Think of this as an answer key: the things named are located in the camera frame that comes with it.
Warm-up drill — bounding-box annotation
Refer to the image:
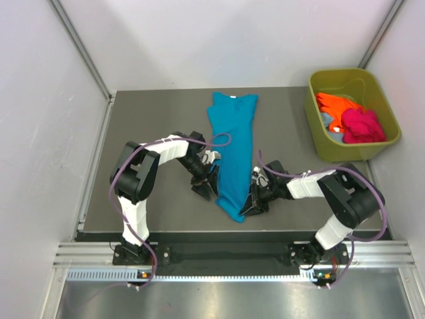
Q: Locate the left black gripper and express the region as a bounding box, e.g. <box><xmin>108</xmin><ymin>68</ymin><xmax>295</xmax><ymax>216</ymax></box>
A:
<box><xmin>177</xmin><ymin>156</ymin><xmax>219</xmax><ymax>201</ymax></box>

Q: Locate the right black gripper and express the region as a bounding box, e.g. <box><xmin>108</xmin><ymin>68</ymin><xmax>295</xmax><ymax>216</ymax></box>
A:
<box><xmin>240</xmin><ymin>181</ymin><xmax>280</xmax><ymax>217</ymax></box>

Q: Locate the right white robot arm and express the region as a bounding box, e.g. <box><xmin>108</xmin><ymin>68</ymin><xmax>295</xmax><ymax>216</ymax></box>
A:
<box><xmin>239</xmin><ymin>160</ymin><xmax>385</xmax><ymax>269</ymax></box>

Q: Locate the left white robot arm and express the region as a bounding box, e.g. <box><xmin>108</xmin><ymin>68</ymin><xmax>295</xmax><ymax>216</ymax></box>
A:
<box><xmin>109</xmin><ymin>131</ymin><xmax>220</xmax><ymax>265</ymax></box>

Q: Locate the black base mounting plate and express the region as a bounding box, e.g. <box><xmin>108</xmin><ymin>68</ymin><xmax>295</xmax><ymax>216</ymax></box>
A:
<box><xmin>112</xmin><ymin>241</ymin><xmax>349</xmax><ymax>266</ymax></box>

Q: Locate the grey blue t shirt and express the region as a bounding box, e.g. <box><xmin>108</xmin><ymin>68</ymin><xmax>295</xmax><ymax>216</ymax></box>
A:
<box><xmin>320</xmin><ymin>112</ymin><xmax>345</xmax><ymax>143</ymax></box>

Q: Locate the olive green plastic bin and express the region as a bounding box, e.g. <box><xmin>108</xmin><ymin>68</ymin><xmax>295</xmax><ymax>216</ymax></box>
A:
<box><xmin>305</xmin><ymin>68</ymin><xmax>401</xmax><ymax>162</ymax></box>

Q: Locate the orange t shirt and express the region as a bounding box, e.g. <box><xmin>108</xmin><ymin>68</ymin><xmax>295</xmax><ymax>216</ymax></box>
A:
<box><xmin>315</xmin><ymin>92</ymin><xmax>366</xmax><ymax>131</ymax></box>

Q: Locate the magenta t shirt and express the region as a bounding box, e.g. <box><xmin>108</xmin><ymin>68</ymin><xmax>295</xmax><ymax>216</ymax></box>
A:
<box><xmin>342</xmin><ymin>109</ymin><xmax>386</xmax><ymax>144</ymax></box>

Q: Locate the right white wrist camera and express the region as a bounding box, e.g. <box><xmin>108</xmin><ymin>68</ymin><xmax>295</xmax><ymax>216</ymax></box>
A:
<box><xmin>251</xmin><ymin>166</ymin><xmax>268</xmax><ymax>187</ymax></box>

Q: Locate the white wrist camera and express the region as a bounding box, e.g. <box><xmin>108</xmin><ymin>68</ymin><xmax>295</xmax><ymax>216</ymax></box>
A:
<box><xmin>251</xmin><ymin>166</ymin><xmax>268</xmax><ymax>187</ymax></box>
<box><xmin>201</xmin><ymin>150</ymin><xmax>221</xmax><ymax>165</ymax></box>

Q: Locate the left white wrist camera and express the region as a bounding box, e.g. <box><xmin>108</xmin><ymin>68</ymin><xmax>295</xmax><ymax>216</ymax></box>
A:
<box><xmin>201</xmin><ymin>150</ymin><xmax>221</xmax><ymax>165</ymax></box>

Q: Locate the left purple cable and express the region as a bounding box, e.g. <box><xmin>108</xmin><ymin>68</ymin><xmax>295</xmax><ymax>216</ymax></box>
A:
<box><xmin>108</xmin><ymin>132</ymin><xmax>232</xmax><ymax>290</ymax></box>

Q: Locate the purple cable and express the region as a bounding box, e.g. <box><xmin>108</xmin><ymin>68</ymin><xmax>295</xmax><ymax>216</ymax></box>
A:
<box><xmin>257</xmin><ymin>150</ymin><xmax>388</xmax><ymax>288</ymax></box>
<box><xmin>108</xmin><ymin>132</ymin><xmax>232</xmax><ymax>290</ymax></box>

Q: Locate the grey slotted cable duct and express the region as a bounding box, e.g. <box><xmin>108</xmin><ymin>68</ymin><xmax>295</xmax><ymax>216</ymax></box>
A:
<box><xmin>66</xmin><ymin>268</ymin><xmax>332</xmax><ymax>283</ymax></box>

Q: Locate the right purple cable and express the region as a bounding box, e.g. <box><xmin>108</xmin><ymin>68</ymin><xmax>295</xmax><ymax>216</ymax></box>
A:
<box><xmin>257</xmin><ymin>150</ymin><xmax>388</xmax><ymax>288</ymax></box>

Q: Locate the aluminium frame rail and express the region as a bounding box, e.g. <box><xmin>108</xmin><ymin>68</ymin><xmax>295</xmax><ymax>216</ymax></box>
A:
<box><xmin>53</xmin><ymin>241</ymin><xmax>415</xmax><ymax>268</ymax></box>

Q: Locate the left corner aluminium post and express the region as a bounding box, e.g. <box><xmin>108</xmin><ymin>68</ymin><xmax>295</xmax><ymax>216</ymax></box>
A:
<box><xmin>47</xmin><ymin>0</ymin><xmax>112</xmax><ymax>101</ymax></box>

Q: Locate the corner aluminium post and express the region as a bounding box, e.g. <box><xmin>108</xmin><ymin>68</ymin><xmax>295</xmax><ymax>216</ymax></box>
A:
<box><xmin>47</xmin><ymin>0</ymin><xmax>112</xmax><ymax>101</ymax></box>
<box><xmin>358</xmin><ymin>0</ymin><xmax>407</xmax><ymax>69</ymax></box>

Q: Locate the right corner aluminium post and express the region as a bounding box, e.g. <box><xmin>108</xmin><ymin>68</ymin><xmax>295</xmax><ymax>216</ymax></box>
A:
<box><xmin>358</xmin><ymin>0</ymin><xmax>407</xmax><ymax>69</ymax></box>

